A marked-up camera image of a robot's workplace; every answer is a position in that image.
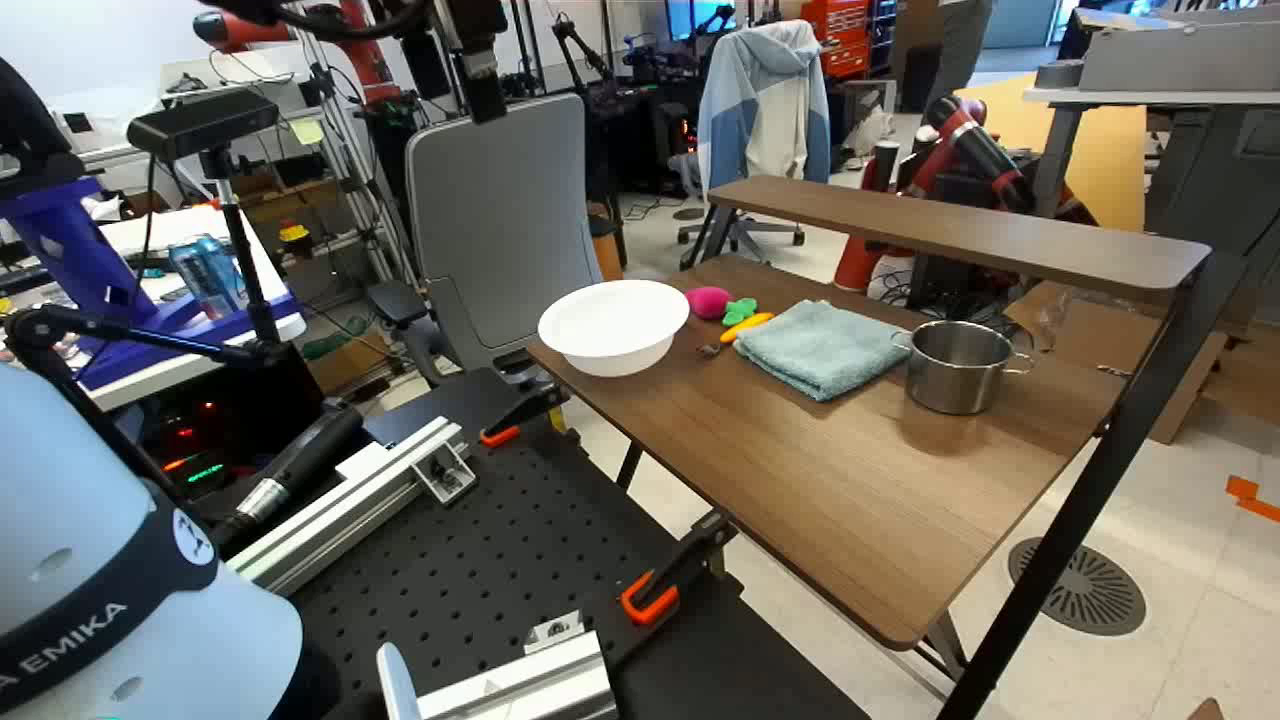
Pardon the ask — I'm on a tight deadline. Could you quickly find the grey desk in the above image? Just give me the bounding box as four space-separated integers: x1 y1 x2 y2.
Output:
1032 13 1280 258

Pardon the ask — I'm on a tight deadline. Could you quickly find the black table leg frame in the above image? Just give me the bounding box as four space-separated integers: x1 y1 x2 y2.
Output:
935 253 1225 720

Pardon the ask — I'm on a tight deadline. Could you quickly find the large cardboard sheet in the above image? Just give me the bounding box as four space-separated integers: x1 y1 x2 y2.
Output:
957 74 1153 238

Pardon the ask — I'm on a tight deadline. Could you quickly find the black controller box with lights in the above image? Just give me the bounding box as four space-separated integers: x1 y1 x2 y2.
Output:
132 393 292 516

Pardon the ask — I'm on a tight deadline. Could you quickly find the office chair with blue jacket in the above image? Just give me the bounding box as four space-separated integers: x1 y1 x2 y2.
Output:
677 17 836 272

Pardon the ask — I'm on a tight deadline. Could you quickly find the black orange bar clamp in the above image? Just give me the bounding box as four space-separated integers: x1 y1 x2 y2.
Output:
614 511 734 633
477 385 570 455

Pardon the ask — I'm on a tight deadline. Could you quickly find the aluminium extrusion rail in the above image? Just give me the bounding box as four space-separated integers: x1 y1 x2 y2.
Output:
373 612 620 720
224 413 481 595

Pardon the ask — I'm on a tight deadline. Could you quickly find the orange floor tape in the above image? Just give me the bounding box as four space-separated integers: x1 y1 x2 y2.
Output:
1225 471 1280 529

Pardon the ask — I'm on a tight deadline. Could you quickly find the pink toy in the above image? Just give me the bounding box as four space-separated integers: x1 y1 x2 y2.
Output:
687 281 731 323

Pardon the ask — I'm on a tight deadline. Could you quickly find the round floor drain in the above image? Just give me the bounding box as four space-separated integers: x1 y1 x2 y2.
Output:
1005 534 1153 640

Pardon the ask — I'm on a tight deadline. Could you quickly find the steel pot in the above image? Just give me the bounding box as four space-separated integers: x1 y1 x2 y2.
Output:
903 315 1035 420

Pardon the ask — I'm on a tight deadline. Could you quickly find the wooden raised shelf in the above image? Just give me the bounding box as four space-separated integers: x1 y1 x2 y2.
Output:
707 171 1217 297

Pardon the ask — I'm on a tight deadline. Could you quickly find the flat cardboard box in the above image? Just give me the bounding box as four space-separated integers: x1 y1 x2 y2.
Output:
1005 277 1233 443

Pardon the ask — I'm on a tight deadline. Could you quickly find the teal folded cloth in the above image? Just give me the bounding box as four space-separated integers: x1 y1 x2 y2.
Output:
731 297 920 406

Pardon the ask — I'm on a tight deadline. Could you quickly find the blue black stand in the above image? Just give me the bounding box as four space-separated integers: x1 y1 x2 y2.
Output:
0 56 164 332

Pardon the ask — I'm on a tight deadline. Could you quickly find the grey chair back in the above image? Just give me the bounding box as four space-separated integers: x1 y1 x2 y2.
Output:
405 88 609 378

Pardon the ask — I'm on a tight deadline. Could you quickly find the black handheld tool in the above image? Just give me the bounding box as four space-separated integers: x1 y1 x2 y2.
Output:
230 406 373 525

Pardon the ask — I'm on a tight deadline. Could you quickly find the black perforated breadboard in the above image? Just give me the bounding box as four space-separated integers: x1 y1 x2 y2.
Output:
282 436 870 720

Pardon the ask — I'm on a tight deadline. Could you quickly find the white plastic bowl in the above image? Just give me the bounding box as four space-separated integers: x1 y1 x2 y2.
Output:
532 277 693 382

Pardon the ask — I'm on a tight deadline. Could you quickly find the black camera on tripod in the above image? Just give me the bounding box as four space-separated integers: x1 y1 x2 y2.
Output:
124 84 331 443

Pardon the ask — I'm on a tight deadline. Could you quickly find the red pedestal robot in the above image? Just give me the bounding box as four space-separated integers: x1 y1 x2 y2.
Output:
831 91 1040 315

